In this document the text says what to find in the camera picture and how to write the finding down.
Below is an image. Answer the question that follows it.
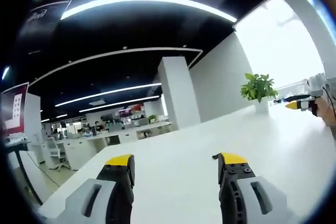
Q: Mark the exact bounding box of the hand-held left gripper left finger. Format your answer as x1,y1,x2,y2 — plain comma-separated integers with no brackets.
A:
38,154,136,224

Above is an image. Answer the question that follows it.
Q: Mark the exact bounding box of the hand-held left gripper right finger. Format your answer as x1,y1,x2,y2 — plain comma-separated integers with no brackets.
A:
212,152,309,224

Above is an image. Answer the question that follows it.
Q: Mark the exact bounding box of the green potted plant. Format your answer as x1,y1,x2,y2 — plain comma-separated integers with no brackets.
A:
240,73,279,113

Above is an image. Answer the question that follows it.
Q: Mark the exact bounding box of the row of white office desks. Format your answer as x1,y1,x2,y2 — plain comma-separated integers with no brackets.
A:
62,121,173,151

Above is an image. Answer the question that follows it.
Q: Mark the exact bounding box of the white office chair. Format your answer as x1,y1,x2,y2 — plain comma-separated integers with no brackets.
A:
46,136,70,171

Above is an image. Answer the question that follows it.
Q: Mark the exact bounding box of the straight ceiling light strip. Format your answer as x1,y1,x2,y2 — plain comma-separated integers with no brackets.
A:
54,82,162,107
78,95,160,113

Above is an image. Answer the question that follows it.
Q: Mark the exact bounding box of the black standing desk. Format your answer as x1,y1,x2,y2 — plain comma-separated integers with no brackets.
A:
4,140,44,206

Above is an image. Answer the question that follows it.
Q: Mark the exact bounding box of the white square pillar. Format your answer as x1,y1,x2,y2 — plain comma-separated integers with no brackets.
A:
157,56,202,132
23,94,45,164

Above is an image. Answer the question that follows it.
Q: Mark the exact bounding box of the large display screen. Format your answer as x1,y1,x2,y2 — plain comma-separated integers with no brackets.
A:
1,82,29,133

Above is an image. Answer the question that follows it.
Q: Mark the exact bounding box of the dark hanging banner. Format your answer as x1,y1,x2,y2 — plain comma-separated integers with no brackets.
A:
26,0,72,27

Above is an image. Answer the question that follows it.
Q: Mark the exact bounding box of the black cable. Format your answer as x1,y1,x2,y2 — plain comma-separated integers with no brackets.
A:
323,84,336,120

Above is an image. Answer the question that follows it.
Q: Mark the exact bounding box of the red white wall sign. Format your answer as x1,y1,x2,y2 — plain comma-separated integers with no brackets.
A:
119,104,145,117

